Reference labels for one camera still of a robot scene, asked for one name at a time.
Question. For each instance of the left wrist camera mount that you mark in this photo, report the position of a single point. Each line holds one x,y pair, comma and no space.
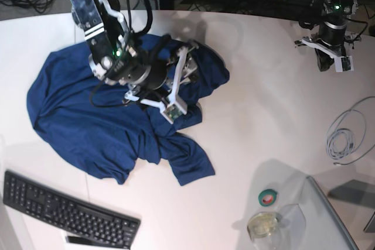
343,60

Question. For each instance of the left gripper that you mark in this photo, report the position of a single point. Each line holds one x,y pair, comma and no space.
330,34

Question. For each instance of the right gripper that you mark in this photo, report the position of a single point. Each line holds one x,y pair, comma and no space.
150,77

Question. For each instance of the clear tape dispenser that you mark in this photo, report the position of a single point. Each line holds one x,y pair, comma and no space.
264,231

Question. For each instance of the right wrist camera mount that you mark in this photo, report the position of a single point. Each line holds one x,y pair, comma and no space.
166,99

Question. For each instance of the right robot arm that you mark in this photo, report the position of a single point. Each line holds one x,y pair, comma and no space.
116,49

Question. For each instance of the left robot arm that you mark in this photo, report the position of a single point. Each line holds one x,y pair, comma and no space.
337,11

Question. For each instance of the dark blue t-shirt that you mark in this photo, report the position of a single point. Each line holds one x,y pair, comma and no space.
78,118

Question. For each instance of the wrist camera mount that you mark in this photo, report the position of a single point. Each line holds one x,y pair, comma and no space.
166,99
343,60

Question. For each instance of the black computer keyboard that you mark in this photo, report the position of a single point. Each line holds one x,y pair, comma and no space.
88,223

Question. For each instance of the green tape roll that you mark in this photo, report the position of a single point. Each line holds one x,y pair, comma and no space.
267,197

